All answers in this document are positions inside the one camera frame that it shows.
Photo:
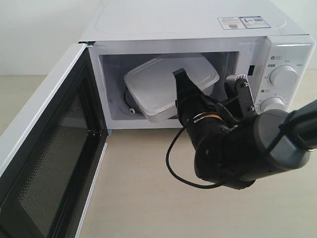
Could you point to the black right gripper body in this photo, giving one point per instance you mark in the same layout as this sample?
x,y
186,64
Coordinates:
x,y
206,121

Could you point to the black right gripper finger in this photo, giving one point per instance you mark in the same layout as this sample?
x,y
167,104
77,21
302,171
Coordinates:
x,y
184,86

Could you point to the white lidded plastic container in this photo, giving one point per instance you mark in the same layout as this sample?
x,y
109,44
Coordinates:
x,y
152,84

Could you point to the white microwave door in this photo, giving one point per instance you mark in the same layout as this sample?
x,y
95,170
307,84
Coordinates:
x,y
51,152

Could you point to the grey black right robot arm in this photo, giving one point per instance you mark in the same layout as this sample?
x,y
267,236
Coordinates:
x,y
234,145

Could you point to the white Midea microwave oven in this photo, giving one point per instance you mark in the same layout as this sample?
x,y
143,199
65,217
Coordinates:
x,y
125,34

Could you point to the glass turntable plate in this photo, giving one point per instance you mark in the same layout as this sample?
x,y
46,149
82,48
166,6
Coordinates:
x,y
131,103

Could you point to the lower white timer knob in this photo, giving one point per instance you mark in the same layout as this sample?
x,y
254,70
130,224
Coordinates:
x,y
272,103

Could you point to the upper white power knob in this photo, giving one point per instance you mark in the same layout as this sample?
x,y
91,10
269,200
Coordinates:
x,y
282,75

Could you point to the blue white label sticker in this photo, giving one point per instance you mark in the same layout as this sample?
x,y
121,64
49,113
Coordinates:
x,y
243,22

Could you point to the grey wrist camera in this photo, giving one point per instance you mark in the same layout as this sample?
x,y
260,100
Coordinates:
x,y
229,86

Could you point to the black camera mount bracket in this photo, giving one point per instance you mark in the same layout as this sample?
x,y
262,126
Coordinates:
x,y
244,95

